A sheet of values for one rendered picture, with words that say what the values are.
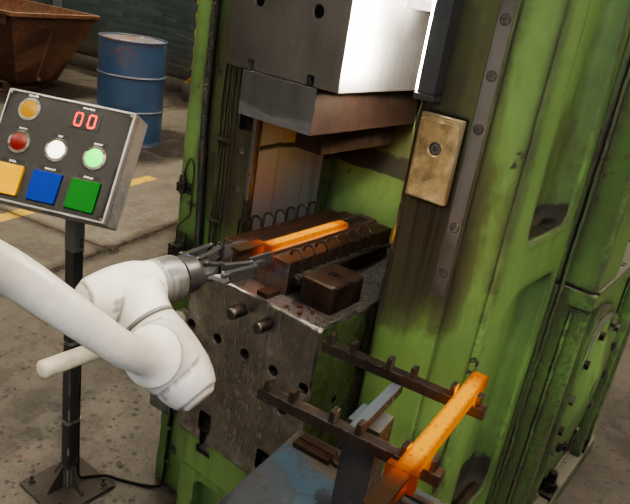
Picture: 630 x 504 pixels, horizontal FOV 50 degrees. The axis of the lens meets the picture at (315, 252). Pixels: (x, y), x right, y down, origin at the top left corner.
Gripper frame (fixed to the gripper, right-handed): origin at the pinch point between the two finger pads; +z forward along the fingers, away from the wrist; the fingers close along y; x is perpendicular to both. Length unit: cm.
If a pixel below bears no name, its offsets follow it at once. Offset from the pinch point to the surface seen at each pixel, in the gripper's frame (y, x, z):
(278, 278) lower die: 4.9, -5.1, 5.1
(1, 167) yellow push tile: -64, 3, -20
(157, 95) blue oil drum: -369, -54, 288
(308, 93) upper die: 5.6, 35.5, 5.2
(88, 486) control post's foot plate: -53, -99, 1
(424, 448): 58, -3, -24
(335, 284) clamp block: 18.4, -1.7, 7.2
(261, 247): 0.5, 1.1, 3.2
